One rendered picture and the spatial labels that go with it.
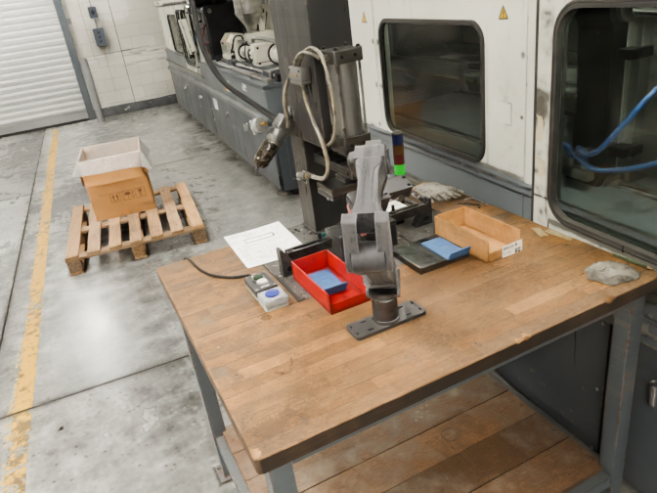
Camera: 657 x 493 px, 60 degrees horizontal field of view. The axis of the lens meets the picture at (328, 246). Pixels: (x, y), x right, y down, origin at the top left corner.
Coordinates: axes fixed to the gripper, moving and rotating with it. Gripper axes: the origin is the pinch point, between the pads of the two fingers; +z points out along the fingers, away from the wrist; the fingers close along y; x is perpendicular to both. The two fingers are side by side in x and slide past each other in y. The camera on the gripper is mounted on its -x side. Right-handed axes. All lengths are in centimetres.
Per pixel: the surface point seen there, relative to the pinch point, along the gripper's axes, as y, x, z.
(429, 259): -6.2, -22.9, 17.0
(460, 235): -2.6, -36.0, 15.6
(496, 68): 44, -76, -2
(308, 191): 39.7, -6.9, 29.5
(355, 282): -5.0, 0.9, 17.4
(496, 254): -14.2, -39.2, 12.1
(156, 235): 197, 21, 230
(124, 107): 759, -47, 571
